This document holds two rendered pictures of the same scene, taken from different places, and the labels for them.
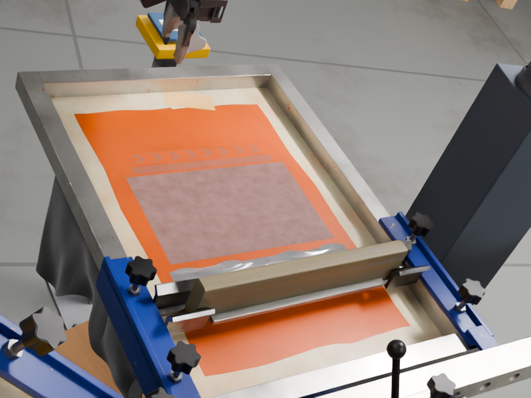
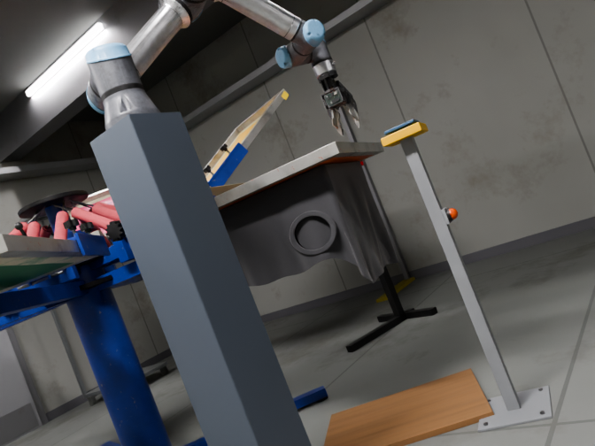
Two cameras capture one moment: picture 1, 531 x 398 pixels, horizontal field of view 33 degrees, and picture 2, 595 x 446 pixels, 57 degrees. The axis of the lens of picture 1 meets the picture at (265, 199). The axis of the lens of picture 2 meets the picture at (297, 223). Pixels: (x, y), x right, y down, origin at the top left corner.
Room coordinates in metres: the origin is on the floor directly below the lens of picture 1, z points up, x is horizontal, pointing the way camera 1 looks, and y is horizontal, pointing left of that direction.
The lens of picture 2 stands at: (3.14, -0.72, 0.77)
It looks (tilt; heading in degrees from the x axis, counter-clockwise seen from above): 1 degrees up; 158
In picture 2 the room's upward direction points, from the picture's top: 22 degrees counter-clockwise
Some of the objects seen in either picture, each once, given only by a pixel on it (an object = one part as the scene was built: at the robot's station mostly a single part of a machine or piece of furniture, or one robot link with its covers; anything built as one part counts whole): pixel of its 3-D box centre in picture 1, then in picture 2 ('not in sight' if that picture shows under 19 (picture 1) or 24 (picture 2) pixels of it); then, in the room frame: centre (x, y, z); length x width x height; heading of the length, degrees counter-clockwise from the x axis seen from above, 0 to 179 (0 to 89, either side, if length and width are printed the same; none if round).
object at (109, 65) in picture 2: not in sight; (112, 71); (1.67, -0.45, 1.37); 0.13 x 0.12 x 0.14; 4
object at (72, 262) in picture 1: (96, 288); not in sight; (1.10, 0.22, 0.74); 0.46 x 0.04 x 0.42; 44
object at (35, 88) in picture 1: (239, 210); (270, 188); (1.21, 0.03, 0.97); 0.79 x 0.58 x 0.04; 44
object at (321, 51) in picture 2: not in sight; (316, 49); (1.49, 0.28, 1.35); 0.09 x 0.08 x 0.11; 94
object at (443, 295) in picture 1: (427, 284); not in sight; (1.23, -0.33, 0.98); 0.30 x 0.05 x 0.07; 44
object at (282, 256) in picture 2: not in sight; (282, 240); (1.37, -0.06, 0.77); 0.46 x 0.09 x 0.36; 44
